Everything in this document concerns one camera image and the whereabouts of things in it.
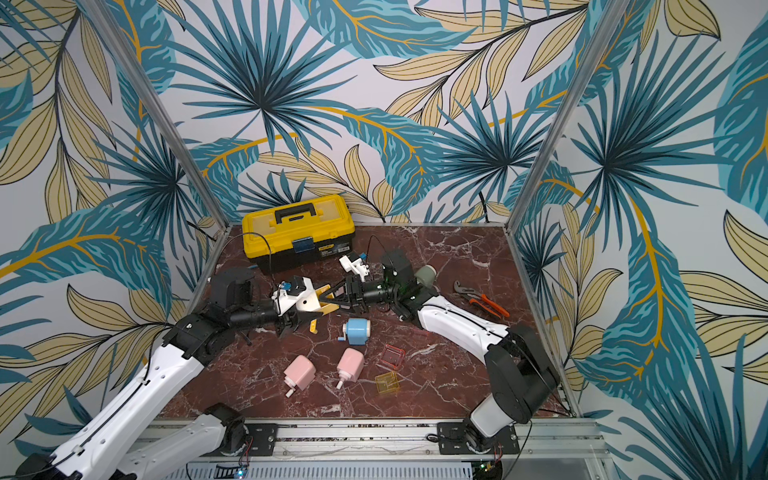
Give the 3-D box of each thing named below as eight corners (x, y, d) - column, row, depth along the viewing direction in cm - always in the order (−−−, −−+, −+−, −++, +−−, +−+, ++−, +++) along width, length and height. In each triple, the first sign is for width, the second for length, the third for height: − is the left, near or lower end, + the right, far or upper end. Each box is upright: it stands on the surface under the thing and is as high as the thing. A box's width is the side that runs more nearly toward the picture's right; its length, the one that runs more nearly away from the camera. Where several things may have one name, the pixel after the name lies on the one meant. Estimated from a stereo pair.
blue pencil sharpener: (342, 344, 91) (339, 332, 84) (343, 330, 94) (340, 318, 87) (370, 344, 91) (369, 333, 85) (370, 330, 94) (369, 318, 87)
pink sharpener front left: (290, 395, 82) (284, 388, 76) (286, 371, 86) (279, 362, 80) (319, 384, 84) (315, 376, 78) (314, 361, 88) (309, 352, 82)
